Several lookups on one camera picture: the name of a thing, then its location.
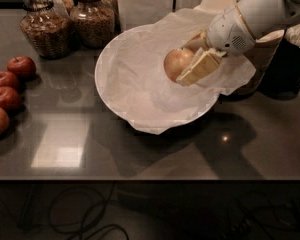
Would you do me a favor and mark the rear stack of paper bowls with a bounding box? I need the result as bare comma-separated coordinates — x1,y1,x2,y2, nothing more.
195,0,236,14

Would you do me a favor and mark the black cable on floor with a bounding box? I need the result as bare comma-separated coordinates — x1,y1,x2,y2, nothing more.
0,180,130,240

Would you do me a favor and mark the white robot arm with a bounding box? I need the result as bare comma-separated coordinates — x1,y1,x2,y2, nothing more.
176,0,300,86

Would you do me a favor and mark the large white bowl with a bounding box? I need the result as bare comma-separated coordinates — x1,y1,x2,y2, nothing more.
95,25,219,135

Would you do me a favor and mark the white crumpled paper liner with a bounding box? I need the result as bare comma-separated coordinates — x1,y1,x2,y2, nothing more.
95,8,255,134

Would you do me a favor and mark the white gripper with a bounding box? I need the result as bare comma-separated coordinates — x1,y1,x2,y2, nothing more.
176,5,255,86

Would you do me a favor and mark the front stack of paper bowls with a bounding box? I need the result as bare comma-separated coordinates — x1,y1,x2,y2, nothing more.
235,30,284,95

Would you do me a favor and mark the middle glass granola jar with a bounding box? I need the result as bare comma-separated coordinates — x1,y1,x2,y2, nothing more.
70,0,115,49

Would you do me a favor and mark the left glass granola jar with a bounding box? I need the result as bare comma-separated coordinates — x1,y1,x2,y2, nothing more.
20,0,72,59

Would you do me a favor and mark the yellow-red apple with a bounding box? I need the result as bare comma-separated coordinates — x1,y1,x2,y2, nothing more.
163,48,194,82

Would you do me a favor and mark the red apple top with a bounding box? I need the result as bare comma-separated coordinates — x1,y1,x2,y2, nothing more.
7,56,36,80

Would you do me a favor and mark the stack of paper bowls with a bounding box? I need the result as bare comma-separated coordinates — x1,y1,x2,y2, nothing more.
235,30,284,95
195,0,236,14

